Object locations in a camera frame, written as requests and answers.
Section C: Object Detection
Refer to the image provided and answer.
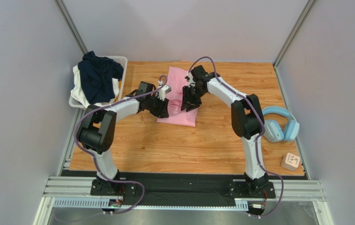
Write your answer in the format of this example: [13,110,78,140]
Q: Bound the left aluminium corner post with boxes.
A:
[54,0,88,55]

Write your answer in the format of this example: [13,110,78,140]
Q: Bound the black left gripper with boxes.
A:
[146,92,169,118]

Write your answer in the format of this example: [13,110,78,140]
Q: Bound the small pink cube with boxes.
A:
[281,153,301,171]

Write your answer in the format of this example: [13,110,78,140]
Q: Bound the pink t shirt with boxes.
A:
[157,67,197,127]

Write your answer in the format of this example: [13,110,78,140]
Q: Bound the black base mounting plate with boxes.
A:
[60,170,308,207]

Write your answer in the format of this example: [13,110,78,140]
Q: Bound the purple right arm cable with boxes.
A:
[188,56,285,218]

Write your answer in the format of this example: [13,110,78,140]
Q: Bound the aluminium frame rail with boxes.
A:
[34,171,333,225]

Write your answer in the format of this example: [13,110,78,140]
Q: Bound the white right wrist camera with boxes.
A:
[185,72,196,87]

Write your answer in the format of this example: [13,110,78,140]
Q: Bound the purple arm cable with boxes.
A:
[73,75,168,215]
[188,56,285,218]

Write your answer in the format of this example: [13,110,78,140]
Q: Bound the navy blue t shirt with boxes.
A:
[77,51,124,105]

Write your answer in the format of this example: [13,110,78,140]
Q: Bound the light blue headphones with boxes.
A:
[261,105,301,143]

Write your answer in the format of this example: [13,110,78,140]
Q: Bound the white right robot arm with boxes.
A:
[181,65,269,196]

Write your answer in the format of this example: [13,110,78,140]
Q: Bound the white plastic laundry basket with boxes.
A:
[68,55,128,110]

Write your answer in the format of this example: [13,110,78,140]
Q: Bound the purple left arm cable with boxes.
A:
[73,75,168,215]

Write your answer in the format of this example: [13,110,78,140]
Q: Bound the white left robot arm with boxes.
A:
[74,81,171,195]

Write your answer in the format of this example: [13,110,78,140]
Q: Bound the white t shirt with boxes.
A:
[68,66,121,109]

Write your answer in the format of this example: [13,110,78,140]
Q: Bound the right aluminium corner post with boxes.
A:
[273,0,317,68]

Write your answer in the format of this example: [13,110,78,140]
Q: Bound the aluminium corner post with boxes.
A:
[273,0,317,68]
[54,0,88,55]

